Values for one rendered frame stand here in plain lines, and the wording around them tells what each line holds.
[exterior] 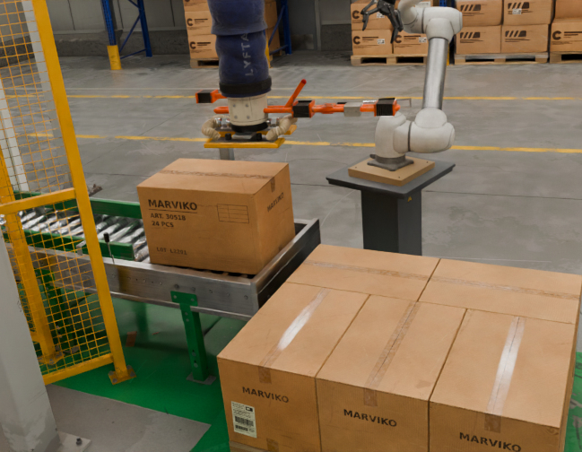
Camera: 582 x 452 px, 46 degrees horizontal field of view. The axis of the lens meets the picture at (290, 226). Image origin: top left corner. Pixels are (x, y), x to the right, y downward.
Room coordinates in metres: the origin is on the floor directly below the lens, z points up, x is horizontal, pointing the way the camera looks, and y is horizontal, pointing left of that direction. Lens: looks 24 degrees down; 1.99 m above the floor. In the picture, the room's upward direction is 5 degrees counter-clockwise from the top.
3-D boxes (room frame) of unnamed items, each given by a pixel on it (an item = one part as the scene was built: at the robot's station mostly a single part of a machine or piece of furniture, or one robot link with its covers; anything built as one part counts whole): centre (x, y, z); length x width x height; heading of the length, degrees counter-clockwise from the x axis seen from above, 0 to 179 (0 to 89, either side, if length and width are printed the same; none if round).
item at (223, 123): (2.95, 0.14, 1.20); 0.34 x 0.25 x 0.06; 72
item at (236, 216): (3.05, 0.33, 0.75); 0.60 x 0.40 x 0.40; 66
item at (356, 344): (2.32, -0.44, 0.34); 1.20 x 1.00 x 0.40; 63
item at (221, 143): (2.86, 0.17, 1.16); 0.34 x 0.10 x 0.05; 72
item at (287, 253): (2.89, 0.02, 0.58); 0.70 x 0.03 x 0.06; 153
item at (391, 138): (3.42, -0.57, 0.95); 0.18 x 0.16 x 0.22; 70
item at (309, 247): (2.89, 0.02, 0.47); 0.70 x 0.03 x 0.15; 153
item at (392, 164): (3.44, -0.54, 0.81); 0.22 x 0.18 x 0.06; 41
